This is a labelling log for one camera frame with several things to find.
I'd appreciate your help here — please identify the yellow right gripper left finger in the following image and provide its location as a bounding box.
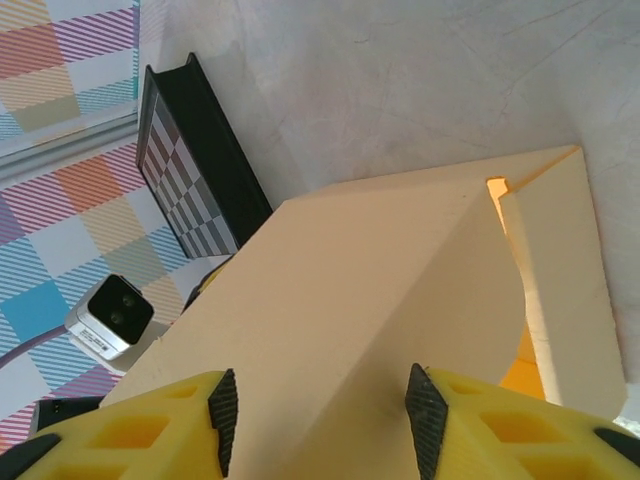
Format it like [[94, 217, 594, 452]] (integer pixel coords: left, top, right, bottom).
[[0, 368, 240, 480]]

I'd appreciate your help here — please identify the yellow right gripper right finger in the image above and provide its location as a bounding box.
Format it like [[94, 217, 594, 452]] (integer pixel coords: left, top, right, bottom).
[[404, 363, 640, 480]]

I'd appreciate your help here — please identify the yellow paper box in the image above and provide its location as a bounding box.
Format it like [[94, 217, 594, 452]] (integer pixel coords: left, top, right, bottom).
[[99, 144, 629, 451]]

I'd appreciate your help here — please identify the black grey chessboard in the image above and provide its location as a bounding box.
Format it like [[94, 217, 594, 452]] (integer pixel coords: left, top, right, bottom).
[[134, 52, 274, 260]]

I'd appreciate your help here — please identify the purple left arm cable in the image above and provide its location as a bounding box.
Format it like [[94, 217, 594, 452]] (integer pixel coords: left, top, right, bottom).
[[0, 330, 69, 372]]

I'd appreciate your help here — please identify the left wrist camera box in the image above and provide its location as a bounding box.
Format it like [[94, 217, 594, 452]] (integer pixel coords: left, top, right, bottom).
[[63, 272, 171, 377]]

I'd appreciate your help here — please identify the aluminium frame post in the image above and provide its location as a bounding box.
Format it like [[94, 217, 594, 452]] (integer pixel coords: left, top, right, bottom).
[[0, 110, 140, 175]]

